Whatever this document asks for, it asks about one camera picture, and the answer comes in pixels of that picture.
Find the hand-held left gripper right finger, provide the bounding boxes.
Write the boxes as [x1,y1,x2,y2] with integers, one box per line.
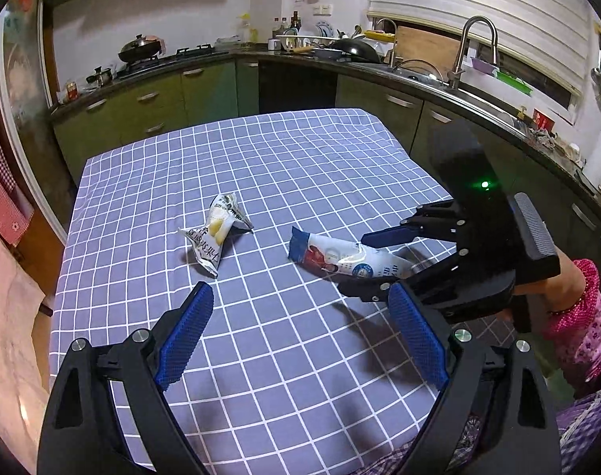
[387,282,563,475]

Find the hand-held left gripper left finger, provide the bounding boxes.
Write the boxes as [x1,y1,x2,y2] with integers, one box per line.
[36,281,215,475]

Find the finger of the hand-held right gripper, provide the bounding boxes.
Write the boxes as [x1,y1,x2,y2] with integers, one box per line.
[337,252,462,310]
[362,200,459,249]

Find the blue and white snack wrapper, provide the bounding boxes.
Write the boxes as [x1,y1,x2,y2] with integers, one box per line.
[286,226,425,280]

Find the white and yellow snack wrapper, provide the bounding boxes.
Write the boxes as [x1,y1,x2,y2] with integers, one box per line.
[178,193,256,278]

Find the person's right forearm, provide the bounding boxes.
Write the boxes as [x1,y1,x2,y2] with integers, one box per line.
[542,257,601,382]

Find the grey dish rag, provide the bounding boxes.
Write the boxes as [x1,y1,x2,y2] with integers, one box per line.
[528,126,558,152]

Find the blue checked tablecloth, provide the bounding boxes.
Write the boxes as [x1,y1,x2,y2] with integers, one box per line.
[55,107,479,475]

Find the green tray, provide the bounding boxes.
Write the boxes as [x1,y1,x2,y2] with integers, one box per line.
[495,70,533,95]

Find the glass pot lid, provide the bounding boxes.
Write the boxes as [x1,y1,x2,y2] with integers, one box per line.
[392,59,442,82]

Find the black built-in appliance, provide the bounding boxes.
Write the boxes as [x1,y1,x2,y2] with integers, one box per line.
[258,62,338,114]

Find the wooden cutting board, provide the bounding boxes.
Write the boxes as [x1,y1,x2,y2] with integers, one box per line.
[392,25,466,77]

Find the tall steel faucet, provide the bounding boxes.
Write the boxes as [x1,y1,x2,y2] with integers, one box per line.
[446,16,500,91]

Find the black wok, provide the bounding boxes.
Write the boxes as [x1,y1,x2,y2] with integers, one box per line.
[327,37,383,65]

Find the small steel faucet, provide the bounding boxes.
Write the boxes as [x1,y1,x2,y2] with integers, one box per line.
[374,18,400,67]

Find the hanging steel ladle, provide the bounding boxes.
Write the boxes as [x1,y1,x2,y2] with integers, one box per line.
[591,22,601,102]

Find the dish rack with dishes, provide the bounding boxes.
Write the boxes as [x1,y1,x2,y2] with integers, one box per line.
[275,20,341,48]

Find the green kitchen cabinets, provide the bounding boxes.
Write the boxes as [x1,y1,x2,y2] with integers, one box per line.
[38,0,601,391]

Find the yellow bottle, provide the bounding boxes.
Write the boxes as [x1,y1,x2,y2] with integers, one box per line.
[238,14,259,43]

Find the small lidded pot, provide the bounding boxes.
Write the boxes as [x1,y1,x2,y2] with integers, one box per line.
[86,66,116,87]

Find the silver refrigerator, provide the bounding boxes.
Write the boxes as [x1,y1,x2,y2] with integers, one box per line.
[0,0,78,243]

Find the black gas stove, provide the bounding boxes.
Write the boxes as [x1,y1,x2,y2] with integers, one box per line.
[115,44,229,80]

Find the wok with lid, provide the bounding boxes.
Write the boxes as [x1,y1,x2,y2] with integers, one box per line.
[118,34,165,63]

